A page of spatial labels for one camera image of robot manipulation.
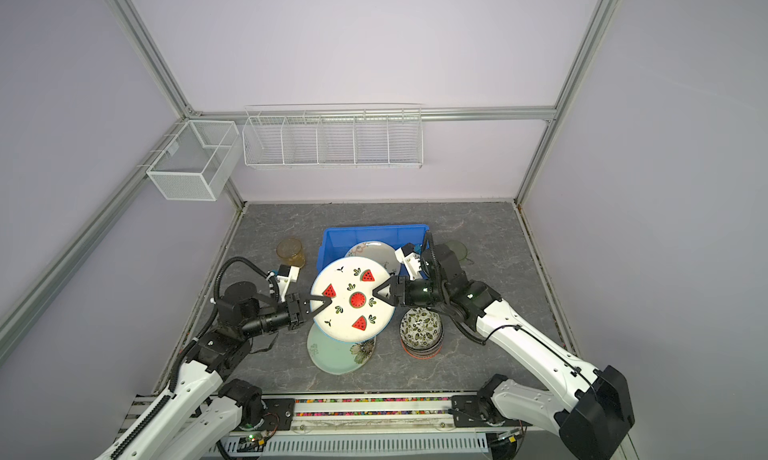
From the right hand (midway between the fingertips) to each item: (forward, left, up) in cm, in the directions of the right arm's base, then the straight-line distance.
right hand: (378, 296), depth 70 cm
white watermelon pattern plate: (-4, +5, -2) cm, 7 cm away
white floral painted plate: (+28, +2, -21) cm, 35 cm away
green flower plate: (-8, +13, -21) cm, 26 cm away
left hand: (-3, +11, 0) cm, 12 cm away
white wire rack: (+55, +17, +9) cm, 58 cm away
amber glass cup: (+23, +30, -13) cm, 40 cm away
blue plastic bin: (+31, +19, -19) cm, 41 cm away
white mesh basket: (+47, +63, +4) cm, 79 cm away
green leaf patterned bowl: (-2, -10, -15) cm, 18 cm away
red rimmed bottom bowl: (-9, -11, -14) cm, 20 cm away
